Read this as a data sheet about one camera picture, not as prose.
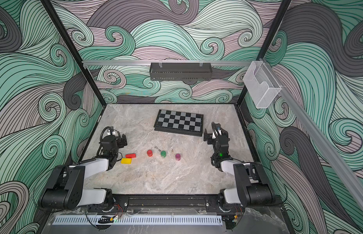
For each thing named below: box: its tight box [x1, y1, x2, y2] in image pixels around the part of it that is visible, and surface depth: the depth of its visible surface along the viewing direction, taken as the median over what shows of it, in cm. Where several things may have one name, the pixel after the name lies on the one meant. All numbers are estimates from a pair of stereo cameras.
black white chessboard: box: [153, 109, 204, 137], surface depth 106 cm
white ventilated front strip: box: [54, 215, 224, 226], surface depth 71 cm
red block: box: [125, 153, 137, 159], surface depth 91 cm
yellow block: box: [121, 157, 132, 165], surface depth 89 cm
